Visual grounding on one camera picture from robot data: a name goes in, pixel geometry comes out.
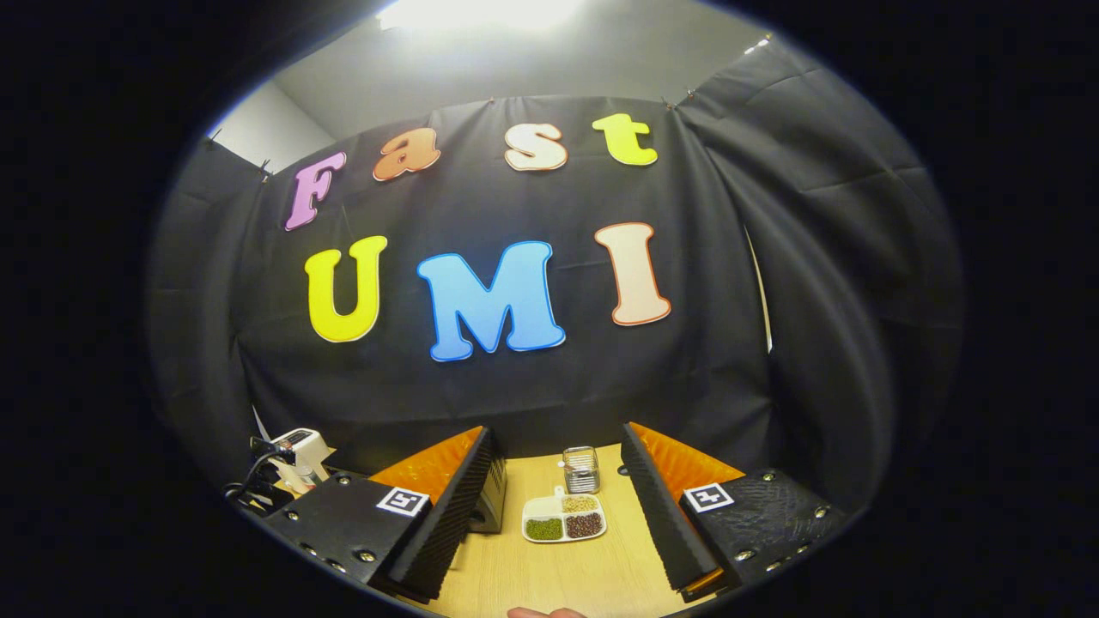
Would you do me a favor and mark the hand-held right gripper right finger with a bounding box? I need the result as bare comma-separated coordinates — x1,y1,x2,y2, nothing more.
620,421,847,602

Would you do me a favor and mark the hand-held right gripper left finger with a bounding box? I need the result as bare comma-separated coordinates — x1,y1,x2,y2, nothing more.
264,425,496,602

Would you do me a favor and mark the black electric oven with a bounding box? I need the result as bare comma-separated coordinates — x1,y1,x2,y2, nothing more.
331,429,509,535

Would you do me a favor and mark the white small appliance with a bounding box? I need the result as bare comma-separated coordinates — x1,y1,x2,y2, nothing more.
270,427,334,486

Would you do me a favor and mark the white divided tray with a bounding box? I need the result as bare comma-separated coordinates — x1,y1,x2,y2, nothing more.
522,486,608,544

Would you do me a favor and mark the black backdrop cloth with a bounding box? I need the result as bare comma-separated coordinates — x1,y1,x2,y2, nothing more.
146,39,967,516

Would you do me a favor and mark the ceiling light panel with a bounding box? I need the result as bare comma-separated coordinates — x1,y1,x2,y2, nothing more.
378,0,585,33

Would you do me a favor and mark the metal wire mesh holder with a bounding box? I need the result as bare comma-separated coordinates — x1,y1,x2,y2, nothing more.
562,445,600,495

